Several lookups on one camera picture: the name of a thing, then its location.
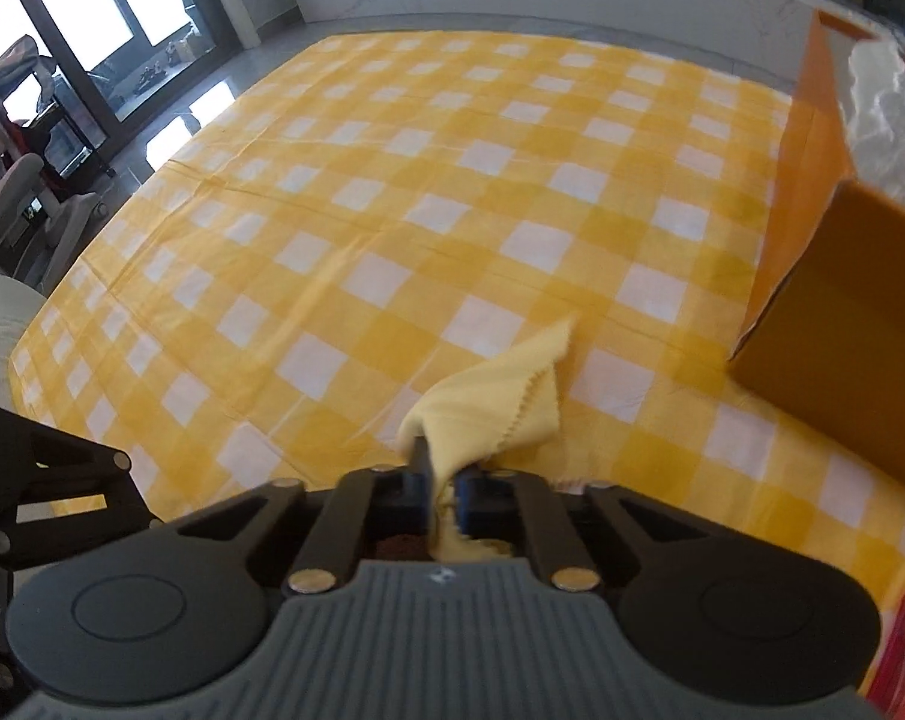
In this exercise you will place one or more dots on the orange cardboard box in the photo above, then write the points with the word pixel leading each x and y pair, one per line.
pixel 850 300

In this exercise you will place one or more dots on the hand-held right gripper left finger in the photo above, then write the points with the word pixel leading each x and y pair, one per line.
pixel 422 495

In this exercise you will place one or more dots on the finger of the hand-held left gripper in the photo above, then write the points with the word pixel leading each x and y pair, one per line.
pixel 62 480

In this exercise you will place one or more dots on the person's leg in light pants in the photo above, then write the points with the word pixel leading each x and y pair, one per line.
pixel 2 322

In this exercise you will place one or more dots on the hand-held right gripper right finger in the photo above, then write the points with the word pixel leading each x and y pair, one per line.
pixel 469 501

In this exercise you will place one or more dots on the yellow checked tablecloth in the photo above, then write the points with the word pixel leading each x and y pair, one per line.
pixel 347 202

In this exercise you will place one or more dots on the pale yellow cloth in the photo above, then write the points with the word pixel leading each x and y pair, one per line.
pixel 497 397

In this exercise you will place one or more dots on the grey office chair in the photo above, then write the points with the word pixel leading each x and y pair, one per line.
pixel 25 202

